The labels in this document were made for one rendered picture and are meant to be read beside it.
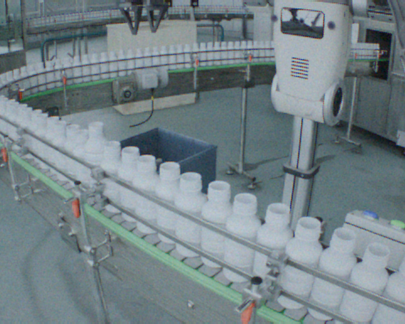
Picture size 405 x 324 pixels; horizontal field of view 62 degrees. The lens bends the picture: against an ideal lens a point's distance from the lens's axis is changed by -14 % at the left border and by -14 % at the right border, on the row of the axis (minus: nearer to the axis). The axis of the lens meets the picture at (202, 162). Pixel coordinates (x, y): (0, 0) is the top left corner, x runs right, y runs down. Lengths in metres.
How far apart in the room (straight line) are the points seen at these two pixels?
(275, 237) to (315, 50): 0.66
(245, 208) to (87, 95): 1.84
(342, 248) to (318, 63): 0.68
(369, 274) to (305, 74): 0.74
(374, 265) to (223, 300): 0.30
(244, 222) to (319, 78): 0.61
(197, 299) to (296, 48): 0.76
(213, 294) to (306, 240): 0.23
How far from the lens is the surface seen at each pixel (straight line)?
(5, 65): 5.99
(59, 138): 1.03
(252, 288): 0.55
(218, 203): 0.65
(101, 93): 2.37
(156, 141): 1.60
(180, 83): 2.58
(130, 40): 4.82
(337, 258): 0.57
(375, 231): 0.70
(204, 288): 0.72
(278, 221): 0.60
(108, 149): 0.84
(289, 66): 1.16
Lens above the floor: 1.47
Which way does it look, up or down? 25 degrees down
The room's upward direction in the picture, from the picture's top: 1 degrees clockwise
